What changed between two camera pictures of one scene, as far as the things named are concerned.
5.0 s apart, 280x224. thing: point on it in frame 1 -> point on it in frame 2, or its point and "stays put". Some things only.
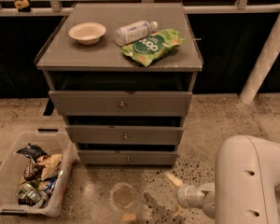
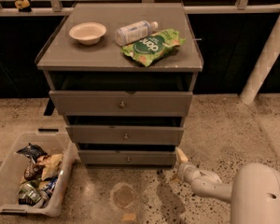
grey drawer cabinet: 121,76 stays put
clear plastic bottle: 133,32 stays put
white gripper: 185,195 -> 185,171
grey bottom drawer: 128,157 stays put
